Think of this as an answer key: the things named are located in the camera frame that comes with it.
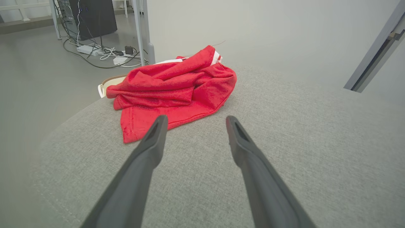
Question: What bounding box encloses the cream laundry basket brown rim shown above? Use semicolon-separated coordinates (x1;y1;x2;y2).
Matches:
97;74;128;98

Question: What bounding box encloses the white grey partition end post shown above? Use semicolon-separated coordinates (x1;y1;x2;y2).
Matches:
132;0;156;66

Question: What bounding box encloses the white desk leg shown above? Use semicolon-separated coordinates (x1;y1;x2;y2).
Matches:
48;0;62;41

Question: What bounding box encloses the long white power strip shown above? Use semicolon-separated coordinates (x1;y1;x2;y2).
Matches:
77;45;99;56

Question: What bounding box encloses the red shirt with white sleeves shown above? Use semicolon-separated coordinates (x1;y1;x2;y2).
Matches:
106;45;237;144

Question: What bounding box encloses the black computer tower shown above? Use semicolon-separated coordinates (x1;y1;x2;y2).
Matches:
58;0;118;41

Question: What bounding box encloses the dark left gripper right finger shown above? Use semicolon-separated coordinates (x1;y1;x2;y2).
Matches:
225;115;317;228

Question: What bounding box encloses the white rail frame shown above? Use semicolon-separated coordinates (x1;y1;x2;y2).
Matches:
0;0;53;22

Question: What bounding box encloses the grey partition post with gap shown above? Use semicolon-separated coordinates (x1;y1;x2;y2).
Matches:
344;0;405;93

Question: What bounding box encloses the white floor cable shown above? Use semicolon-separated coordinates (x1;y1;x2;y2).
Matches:
97;47;143;68

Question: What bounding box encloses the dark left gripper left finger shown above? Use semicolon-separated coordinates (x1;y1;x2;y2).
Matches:
80;115;169;228

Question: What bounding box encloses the white power strip with cables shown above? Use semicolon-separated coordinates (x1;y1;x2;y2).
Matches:
62;37;141;69

